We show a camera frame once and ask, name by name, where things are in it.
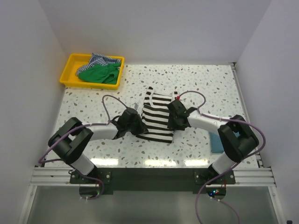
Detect black white striped tank top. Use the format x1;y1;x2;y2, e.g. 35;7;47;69
137;87;178;144

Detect blue ribbed tank top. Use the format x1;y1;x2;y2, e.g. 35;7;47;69
209;133;224;154

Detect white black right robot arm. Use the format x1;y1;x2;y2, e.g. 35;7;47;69
167;99;259;183

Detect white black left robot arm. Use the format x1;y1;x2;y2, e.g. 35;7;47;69
48;108;148;183

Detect blue white striped tank top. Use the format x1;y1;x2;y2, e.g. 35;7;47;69
76;53;121;76

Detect green garment in tray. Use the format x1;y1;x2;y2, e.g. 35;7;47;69
78;63;121;84

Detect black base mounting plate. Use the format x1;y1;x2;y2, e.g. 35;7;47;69
69;167;236;196

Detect yellow plastic tray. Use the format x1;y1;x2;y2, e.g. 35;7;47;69
59;53;125;90

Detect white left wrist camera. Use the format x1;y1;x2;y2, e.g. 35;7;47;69
132;103;139;111

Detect aluminium frame rail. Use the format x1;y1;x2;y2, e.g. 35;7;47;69
30;167;276;187

